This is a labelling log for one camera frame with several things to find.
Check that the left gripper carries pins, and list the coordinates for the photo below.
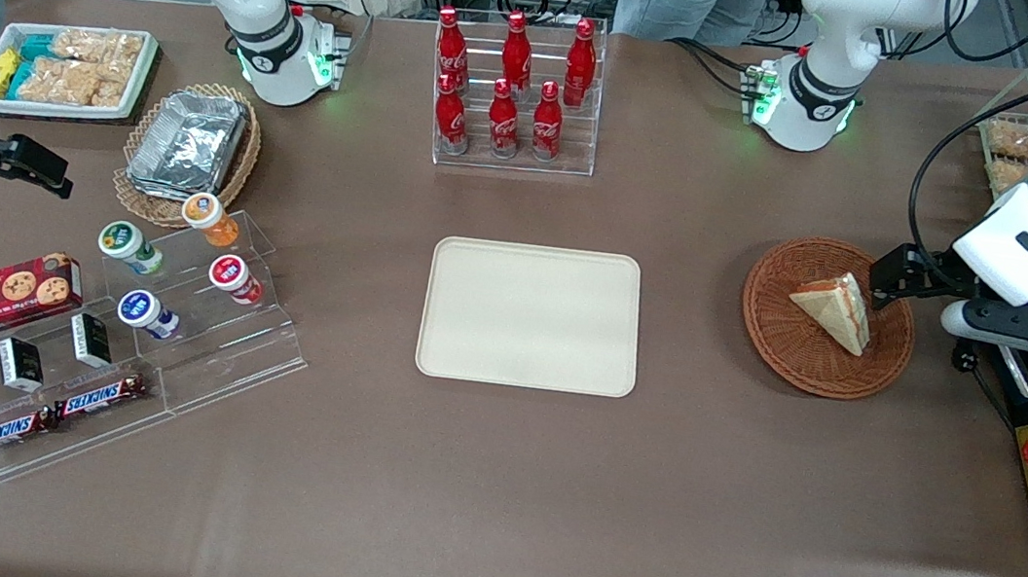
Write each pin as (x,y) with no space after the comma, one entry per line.
(930,269)

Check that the triangular sandwich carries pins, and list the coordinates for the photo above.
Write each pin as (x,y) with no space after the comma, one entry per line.
(835,308)

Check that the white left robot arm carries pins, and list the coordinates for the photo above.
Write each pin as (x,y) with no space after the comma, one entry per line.
(831,24)

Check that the brown round wicker basket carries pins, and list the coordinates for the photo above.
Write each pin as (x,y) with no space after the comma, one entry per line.
(781,351)

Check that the white rectangular snack tray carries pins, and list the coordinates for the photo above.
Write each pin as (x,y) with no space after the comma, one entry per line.
(143,76)

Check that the light woven wicker basket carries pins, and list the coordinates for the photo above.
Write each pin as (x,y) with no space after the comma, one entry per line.
(240,167)

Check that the beige plastic tray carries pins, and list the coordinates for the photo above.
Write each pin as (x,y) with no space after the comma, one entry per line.
(530,315)

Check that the teal snack pack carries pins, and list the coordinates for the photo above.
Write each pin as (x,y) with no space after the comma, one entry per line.
(20,76)
(39,46)

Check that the yellow snack pack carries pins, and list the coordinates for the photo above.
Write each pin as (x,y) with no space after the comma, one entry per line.
(1,72)

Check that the clear rice cracker pack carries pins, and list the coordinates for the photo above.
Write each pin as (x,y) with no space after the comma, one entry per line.
(102,47)
(68,85)

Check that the bagged pastry snack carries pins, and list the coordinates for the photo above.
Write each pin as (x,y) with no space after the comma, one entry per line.
(1006,175)
(1018,140)

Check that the green capped yogurt bottle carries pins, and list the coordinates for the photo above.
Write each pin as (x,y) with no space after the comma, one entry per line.
(127,243)

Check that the stacked foil containers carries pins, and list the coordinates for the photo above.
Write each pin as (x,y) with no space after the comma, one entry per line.
(189,141)

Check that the small black box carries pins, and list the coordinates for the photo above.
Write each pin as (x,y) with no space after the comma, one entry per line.
(21,363)
(91,340)

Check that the blue capped yogurt bottle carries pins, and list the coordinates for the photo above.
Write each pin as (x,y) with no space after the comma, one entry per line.
(143,312)

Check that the orange capped yogurt bottle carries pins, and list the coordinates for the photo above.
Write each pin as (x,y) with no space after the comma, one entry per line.
(209,217)

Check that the Snickers chocolate bar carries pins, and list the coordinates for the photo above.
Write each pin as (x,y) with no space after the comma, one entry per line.
(6,432)
(99,396)

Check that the red capped yogurt bottle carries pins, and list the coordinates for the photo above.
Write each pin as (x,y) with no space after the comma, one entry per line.
(233,277)

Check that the clear acrylic stepped snack stand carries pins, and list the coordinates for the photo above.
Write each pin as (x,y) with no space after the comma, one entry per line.
(93,443)

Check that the clear acrylic stepped bottle stand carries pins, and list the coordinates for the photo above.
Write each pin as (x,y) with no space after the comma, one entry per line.
(241,353)

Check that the person in blue jeans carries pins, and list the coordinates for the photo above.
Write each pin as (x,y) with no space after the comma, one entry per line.
(687,1)

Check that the clear acrylic bottle rack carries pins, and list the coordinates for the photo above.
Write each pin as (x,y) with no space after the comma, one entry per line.
(581,140)

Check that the red cola bottle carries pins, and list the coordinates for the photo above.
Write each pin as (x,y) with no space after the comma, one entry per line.
(547,126)
(581,60)
(517,52)
(451,119)
(449,45)
(503,122)

